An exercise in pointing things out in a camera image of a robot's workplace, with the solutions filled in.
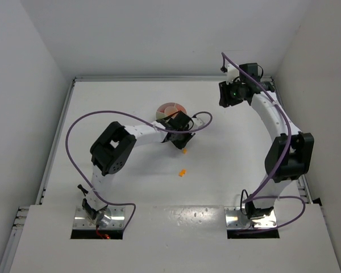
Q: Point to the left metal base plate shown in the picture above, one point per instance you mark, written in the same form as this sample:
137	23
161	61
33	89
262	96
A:
111	218

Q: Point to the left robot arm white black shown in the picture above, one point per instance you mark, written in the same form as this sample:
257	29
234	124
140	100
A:
113	147

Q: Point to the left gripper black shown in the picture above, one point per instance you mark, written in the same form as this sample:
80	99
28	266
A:
182	139

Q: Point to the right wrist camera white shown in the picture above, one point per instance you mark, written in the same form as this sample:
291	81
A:
231	72

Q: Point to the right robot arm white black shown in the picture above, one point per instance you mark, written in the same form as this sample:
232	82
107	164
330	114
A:
290	154

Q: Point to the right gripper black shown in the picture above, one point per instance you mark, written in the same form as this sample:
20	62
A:
223	94

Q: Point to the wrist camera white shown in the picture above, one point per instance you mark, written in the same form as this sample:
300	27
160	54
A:
199	122
231	72

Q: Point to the white round divided container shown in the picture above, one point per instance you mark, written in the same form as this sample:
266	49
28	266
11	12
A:
167	109

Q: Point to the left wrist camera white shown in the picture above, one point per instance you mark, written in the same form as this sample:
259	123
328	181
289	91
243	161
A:
199	122

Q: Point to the yellow orange lego group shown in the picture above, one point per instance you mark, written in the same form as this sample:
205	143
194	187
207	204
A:
182	172

